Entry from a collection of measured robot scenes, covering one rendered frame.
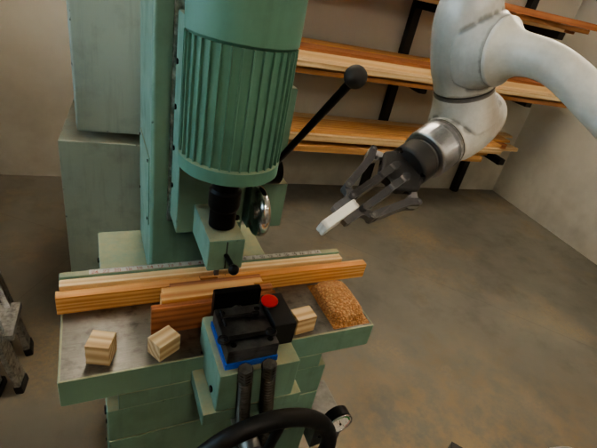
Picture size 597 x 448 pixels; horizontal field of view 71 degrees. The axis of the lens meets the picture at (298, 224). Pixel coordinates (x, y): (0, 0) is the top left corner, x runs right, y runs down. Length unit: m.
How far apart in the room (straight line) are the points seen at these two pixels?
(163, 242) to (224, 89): 0.51
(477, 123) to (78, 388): 0.79
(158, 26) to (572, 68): 0.66
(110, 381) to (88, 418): 1.05
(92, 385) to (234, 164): 0.43
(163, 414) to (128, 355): 0.16
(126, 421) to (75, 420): 0.96
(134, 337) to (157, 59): 0.51
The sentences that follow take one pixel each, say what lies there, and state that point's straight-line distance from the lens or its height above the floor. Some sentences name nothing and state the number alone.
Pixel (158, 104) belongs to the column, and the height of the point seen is 1.24.
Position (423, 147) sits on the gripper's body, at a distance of 0.73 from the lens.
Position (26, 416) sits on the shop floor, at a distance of 1.91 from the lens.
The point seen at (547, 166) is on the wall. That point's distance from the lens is 4.37.
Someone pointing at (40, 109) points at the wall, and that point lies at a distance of 3.21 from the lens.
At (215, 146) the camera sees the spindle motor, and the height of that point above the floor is 1.26.
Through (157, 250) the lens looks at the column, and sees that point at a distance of 1.06.
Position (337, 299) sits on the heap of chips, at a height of 0.93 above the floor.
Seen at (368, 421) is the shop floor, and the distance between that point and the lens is 1.95.
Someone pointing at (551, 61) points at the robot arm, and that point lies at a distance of 0.70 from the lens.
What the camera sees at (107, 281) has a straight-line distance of 0.89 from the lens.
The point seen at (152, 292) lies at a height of 0.93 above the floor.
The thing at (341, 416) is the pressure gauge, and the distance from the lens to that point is 1.05.
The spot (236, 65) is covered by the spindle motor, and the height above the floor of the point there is 1.39.
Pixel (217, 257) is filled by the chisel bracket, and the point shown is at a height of 1.03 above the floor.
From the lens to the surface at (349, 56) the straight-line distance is 2.83.
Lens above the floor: 1.52
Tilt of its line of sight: 30 degrees down
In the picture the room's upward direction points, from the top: 13 degrees clockwise
